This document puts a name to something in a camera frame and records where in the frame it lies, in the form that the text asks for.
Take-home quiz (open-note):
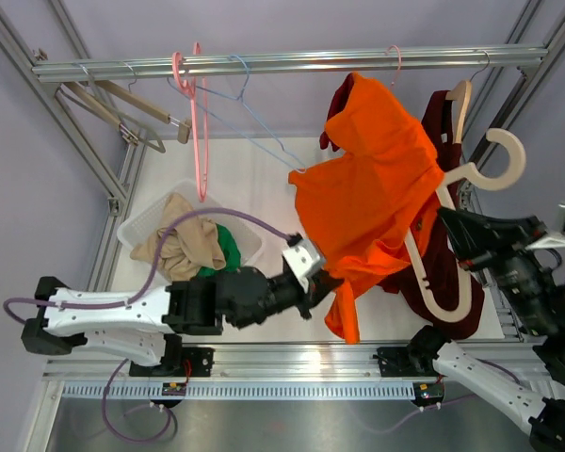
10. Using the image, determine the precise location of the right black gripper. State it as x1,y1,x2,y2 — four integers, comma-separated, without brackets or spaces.
436,202,559,333

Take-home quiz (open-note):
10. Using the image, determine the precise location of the beige round hook hanger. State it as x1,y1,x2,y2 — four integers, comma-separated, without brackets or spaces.
399,126,528,324

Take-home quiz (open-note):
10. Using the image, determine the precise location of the orange t shirt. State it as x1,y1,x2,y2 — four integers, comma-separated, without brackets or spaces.
288,73,444,344

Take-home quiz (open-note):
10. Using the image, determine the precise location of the green t shirt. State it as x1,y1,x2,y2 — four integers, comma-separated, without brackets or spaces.
197,224,241,277

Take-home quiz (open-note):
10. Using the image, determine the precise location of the beige t shirt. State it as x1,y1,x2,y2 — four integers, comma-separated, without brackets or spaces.
130,193,225,282

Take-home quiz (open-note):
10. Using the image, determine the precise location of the light blue wire hanger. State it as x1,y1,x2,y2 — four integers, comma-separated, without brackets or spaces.
169,52,306,173

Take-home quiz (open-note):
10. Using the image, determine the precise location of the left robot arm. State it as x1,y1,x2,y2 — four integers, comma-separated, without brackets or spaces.
21,266,341,376

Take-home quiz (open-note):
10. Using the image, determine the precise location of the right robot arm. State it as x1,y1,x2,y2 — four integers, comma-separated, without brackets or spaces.
406,204,565,451

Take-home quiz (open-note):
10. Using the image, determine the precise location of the dark maroon t shirt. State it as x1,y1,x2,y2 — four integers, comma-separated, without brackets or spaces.
379,90,484,340

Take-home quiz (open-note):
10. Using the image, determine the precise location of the wooden hanger with metal hook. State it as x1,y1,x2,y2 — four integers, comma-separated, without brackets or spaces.
445,50,491,144

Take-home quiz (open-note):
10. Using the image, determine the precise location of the red t shirt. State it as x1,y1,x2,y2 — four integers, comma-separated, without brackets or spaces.
319,73,354,153

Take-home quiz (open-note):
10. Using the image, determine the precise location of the empty wooden hanger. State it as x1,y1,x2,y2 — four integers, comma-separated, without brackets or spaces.
61,82,166,153
97,80,192,144

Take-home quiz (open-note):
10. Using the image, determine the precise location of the white plastic basket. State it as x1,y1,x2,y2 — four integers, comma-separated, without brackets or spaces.
117,178,266,266

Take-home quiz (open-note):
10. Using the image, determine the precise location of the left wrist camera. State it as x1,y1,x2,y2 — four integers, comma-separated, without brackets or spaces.
282,234,326,293

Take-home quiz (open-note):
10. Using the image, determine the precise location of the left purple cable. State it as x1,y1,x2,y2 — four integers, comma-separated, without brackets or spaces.
2,208,300,444

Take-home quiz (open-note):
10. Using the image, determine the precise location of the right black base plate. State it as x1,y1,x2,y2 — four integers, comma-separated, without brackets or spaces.
373,346,440,378

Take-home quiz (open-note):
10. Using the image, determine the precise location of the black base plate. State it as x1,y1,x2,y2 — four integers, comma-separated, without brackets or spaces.
373,346,440,378
128,347,215,378

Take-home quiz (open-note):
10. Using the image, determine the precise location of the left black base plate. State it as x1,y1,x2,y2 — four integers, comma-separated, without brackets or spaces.
128,347,215,378

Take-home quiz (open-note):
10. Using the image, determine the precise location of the white slotted cable duct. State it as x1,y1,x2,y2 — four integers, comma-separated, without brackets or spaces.
61,380,415,401

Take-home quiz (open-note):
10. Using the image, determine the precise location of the aluminium hanging rail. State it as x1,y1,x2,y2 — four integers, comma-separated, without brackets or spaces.
32,44,548,83

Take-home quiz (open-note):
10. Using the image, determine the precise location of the thin pink wire hanger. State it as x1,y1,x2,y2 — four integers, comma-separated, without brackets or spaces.
385,44,402,90

